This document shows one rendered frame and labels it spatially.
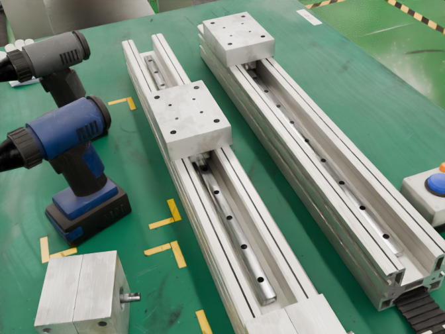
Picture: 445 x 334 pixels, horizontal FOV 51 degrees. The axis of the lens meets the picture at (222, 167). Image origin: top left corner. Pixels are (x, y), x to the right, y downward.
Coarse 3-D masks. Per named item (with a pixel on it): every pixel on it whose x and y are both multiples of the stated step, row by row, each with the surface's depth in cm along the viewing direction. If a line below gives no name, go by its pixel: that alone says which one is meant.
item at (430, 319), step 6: (432, 312) 62; (438, 312) 62; (444, 312) 62; (420, 318) 61; (426, 318) 61; (432, 318) 62; (438, 318) 61; (444, 318) 61; (414, 324) 61; (420, 324) 61; (426, 324) 61; (432, 324) 61; (438, 324) 61; (414, 330) 61; (420, 330) 60
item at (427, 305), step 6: (426, 300) 63; (432, 300) 63; (408, 306) 63; (414, 306) 63; (420, 306) 63; (426, 306) 63; (432, 306) 63; (438, 306) 63; (402, 312) 62; (408, 312) 62; (414, 312) 62; (420, 312) 62; (426, 312) 62; (408, 318) 62; (414, 318) 62
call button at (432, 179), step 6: (432, 174) 73; (438, 174) 72; (444, 174) 72; (432, 180) 71; (438, 180) 71; (444, 180) 71; (432, 186) 71; (438, 186) 70; (444, 186) 70; (438, 192) 71; (444, 192) 70
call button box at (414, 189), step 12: (408, 180) 74; (420, 180) 74; (408, 192) 74; (420, 192) 72; (432, 192) 71; (420, 204) 72; (432, 204) 70; (444, 204) 69; (432, 216) 70; (444, 216) 70; (444, 228) 72
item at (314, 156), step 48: (240, 96) 97; (288, 96) 92; (288, 144) 79; (336, 144) 78; (336, 192) 69; (384, 192) 69; (336, 240) 70; (384, 240) 66; (432, 240) 62; (384, 288) 60; (432, 288) 65
